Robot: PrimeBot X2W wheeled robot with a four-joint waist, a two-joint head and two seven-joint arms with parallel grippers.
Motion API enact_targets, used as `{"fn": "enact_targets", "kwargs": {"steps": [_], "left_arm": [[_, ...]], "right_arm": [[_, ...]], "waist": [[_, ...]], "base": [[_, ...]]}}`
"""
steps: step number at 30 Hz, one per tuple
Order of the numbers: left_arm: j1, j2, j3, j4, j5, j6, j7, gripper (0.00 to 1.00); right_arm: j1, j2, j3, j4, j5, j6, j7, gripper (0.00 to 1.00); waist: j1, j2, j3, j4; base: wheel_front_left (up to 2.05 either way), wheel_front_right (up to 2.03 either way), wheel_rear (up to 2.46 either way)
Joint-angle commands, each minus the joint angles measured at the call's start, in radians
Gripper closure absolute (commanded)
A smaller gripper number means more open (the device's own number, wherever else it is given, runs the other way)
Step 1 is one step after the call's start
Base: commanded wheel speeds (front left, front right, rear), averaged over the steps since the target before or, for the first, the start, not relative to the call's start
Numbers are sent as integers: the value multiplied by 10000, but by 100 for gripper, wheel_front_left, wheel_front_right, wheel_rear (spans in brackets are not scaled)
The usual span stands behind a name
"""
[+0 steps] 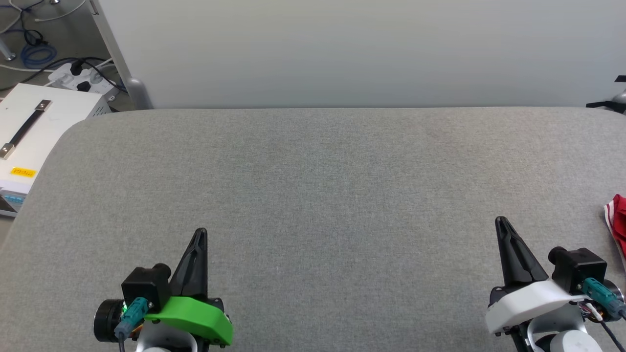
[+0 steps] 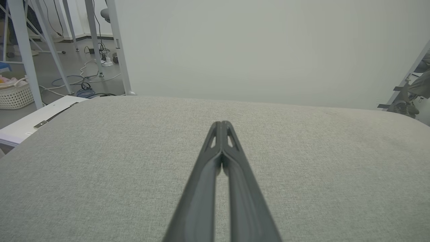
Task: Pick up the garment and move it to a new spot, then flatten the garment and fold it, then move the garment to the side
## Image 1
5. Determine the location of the teal plug right camera cable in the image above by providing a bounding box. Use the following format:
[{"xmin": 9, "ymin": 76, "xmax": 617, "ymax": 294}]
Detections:
[{"xmin": 581, "ymin": 277, "xmax": 626, "ymax": 352}]

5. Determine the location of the teal plug left camera cable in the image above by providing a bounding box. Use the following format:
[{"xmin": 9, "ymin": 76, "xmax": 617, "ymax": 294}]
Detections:
[{"xmin": 114, "ymin": 297, "xmax": 149, "ymax": 352}]

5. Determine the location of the black power cable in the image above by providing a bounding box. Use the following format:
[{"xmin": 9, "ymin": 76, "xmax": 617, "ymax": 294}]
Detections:
[{"xmin": 0, "ymin": 57, "xmax": 129, "ymax": 94}]

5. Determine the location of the black chair base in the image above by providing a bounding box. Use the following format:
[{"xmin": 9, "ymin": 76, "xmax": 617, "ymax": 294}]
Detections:
[{"xmin": 585, "ymin": 75, "xmax": 626, "ymax": 116}]

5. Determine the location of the red and white jersey shirt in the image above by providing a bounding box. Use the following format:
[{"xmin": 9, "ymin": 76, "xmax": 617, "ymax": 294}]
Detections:
[{"xmin": 604, "ymin": 194, "xmax": 626, "ymax": 272}]

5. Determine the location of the blue coiled cable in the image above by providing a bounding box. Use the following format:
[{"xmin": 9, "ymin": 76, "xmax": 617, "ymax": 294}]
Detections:
[{"xmin": 20, "ymin": 43, "xmax": 58, "ymax": 69}]

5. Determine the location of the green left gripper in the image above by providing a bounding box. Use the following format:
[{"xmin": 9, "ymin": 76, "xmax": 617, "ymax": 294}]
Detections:
[{"xmin": 144, "ymin": 227, "xmax": 234, "ymax": 347}]

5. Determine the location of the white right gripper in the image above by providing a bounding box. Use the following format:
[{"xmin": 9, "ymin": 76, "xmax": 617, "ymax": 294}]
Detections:
[{"xmin": 485, "ymin": 216, "xmax": 585, "ymax": 336}]

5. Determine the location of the white power strip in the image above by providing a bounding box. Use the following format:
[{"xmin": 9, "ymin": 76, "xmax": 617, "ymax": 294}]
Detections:
[{"xmin": 47, "ymin": 61, "xmax": 121, "ymax": 96}]

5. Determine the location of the teal plug camera cable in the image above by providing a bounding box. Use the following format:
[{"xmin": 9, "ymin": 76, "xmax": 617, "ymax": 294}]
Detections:
[
  {"xmin": 114, "ymin": 297, "xmax": 149, "ymax": 352},
  {"xmin": 581, "ymin": 277, "xmax": 626, "ymax": 352}
]

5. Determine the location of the grey partition post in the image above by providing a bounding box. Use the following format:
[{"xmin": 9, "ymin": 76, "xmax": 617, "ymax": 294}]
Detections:
[{"xmin": 90, "ymin": 0, "xmax": 155, "ymax": 110}]

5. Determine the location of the white metal box with handle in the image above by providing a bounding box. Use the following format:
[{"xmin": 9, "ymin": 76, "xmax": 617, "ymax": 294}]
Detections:
[{"xmin": 0, "ymin": 83, "xmax": 116, "ymax": 218}]

